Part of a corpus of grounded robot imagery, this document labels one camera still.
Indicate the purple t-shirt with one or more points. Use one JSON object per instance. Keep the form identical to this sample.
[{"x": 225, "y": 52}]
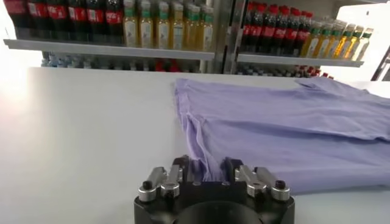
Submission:
[{"x": 274, "y": 137}]

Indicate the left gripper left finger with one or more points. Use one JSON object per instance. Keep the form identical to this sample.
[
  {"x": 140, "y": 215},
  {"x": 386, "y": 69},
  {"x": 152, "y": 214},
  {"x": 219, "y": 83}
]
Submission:
[{"x": 161, "y": 182}]

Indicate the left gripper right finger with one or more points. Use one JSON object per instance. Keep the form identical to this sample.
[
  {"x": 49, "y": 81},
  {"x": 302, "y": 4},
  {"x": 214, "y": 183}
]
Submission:
[{"x": 259, "y": 182}]

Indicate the cola bottle red cap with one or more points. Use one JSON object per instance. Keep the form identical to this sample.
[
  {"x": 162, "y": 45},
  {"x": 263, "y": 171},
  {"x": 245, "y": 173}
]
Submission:
[
  {"x": 258, "y": 29},
  {"x": 15, "y": 12},
  {"x": 77, "y": 16},
  {"x": 37, "y": 13},
  {"x": 114, "y": 19},
  {"x": 269, "y": 30},
  {"x": 281, "y": 32},
  {"x": 97, "y": 18},
  {"x": 248, "y": 27},
  {"x": 292, "y": 33},
  {"x": 303, "y": 35},
  {"x": 58, "y": 15}
]

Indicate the metal shelf unit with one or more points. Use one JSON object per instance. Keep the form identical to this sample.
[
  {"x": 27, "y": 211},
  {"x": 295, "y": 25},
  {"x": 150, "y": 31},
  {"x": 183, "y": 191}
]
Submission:
[
  {"x": 298, "y": 60},
  {"x": 106, "y": 50}
]

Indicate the yellow drink bottle green label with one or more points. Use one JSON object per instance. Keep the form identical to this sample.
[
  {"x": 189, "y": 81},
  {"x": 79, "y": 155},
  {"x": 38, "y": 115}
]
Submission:
[
  {"x": 146, "y": 29},
  {"x": 177, "y": 32},
  {"x": 131, "y": 29},
  {"x": 355, "y": 45},
  {"x": 364, "y": 45},
  {"x": 334, "y": 44},
  {"x": 323, "y": 42},
  {"x": 191, "y": 32},
  {"x": 345, "y": 44},
  {"x": 312, "y": 42},
  {"x": 162, "y": 30},
  {"x": 207, "y": 33}
]

